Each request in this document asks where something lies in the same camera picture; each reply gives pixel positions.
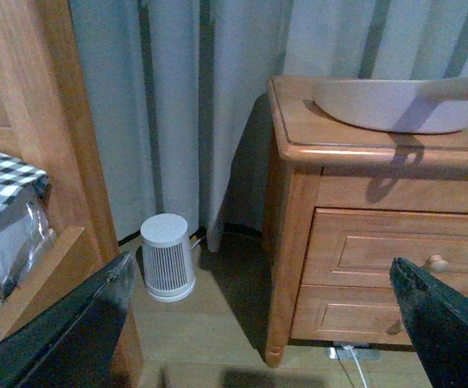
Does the grey curtain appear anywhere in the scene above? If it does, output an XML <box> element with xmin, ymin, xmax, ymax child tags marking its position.
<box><xmin>69</xmin><ymin>1</ymin><xmax>468</xmax><ymax>248</ymax></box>

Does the beige plastic dustpan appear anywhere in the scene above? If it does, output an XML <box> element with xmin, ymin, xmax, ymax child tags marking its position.
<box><xmin>312</xmin><ymin>77</ymin><xmax>468</xmax><ymax>134</ymax></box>

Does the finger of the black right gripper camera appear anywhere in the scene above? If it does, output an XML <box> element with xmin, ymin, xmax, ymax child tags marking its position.
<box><xmin>390</xmin><ymin>257</ymin><xmax>468</xmax><ymax>387</ymax></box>

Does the white cylindrical air purifier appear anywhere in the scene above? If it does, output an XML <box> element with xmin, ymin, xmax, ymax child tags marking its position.
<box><xmin>141</xmin><ymin>213</ymin><xmax>196</xmax><ymax>303</ymax></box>

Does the wooden nightstand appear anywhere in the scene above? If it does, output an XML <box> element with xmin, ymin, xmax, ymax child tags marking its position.
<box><xmin>264</xmin><ymin>76</ymin><xmax>468</xmax><ymax>367</ymax></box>

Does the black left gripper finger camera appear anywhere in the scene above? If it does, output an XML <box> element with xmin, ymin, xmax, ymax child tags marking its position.
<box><xmin>0</xmin><ymin>253</ymin><xmax>134</xmax><ymax>387</ymax></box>

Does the round wooden drawer knob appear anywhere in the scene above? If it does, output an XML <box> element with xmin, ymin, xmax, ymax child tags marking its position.
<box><xmin>424</xmin><ymin>255</ymin><xmax>449</xmax><ymax>273</ymax></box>

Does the plastic-wrapped mattress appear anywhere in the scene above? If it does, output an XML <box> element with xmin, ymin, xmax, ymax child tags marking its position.
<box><xmin>0</xmin><ymin>188</ymin><xmax>57</xmax><ymax>297</ymax></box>

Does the white cable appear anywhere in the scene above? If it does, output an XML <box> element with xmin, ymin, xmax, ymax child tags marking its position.
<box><xmin>330</xmin><ymin>344</ymin><xmax>370</xmax><ymax>388</ymax></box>

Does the wooden bed frame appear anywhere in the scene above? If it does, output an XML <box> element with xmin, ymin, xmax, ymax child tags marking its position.
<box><xmin>0</xmin><ymin>0</ymin><xmax>144</xmax><ymax>388</ymax></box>

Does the lower wooden drawer knob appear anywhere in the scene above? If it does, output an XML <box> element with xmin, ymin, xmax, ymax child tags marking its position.
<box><xmin>386</xmin><ymin>318</ymin><xmax>405</xmax><ymax>335</ymax></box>

